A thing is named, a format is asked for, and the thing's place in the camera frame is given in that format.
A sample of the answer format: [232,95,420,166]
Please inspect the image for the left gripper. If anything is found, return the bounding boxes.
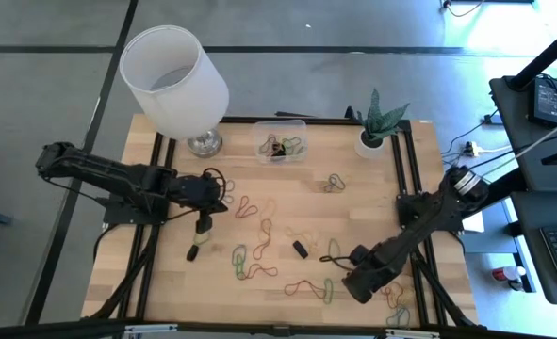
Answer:
[167,171,230,235]

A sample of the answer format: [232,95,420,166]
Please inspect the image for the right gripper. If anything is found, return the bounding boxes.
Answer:
[341,244,392,302]

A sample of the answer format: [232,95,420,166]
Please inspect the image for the red rubber band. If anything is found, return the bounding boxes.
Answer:
[234,194,260,220]
[236,262,280,282]
[284,279,329,301]
[251,218,274,262]
[380,281,404,310]

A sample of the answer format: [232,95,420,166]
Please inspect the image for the pile of coloured rubber bands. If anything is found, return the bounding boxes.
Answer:
[390,282,417,310]

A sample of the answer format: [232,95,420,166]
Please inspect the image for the clear plastic bin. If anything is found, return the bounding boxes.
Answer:
[252,119,309,165]

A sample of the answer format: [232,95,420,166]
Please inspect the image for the snake plant in white pot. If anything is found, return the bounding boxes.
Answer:
[353,88,411,160]

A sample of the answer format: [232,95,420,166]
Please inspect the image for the white paper sheet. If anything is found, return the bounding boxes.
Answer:
[460,210,486,235]

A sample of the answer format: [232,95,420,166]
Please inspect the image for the white shade silver table lamp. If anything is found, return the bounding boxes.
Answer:
[118,24,231,159]

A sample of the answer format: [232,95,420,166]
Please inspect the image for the red white bottle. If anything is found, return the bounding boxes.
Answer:
[491,265,528,283]

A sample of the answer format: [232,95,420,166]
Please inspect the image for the white power strip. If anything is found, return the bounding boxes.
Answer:
[463,140,485,159]

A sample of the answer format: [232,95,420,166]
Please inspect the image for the black desk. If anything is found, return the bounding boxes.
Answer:
[488,74,557,305]

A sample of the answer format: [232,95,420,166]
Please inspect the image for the white rod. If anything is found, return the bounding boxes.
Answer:
[479,111,557,179]

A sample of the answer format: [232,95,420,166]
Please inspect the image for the black power adapter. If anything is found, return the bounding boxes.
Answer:
[533,76,557,127]

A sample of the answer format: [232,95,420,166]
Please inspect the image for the black pole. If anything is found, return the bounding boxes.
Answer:
[507,18,557,91]

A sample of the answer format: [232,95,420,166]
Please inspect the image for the black floor cable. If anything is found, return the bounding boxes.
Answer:
[440,0,487,19]

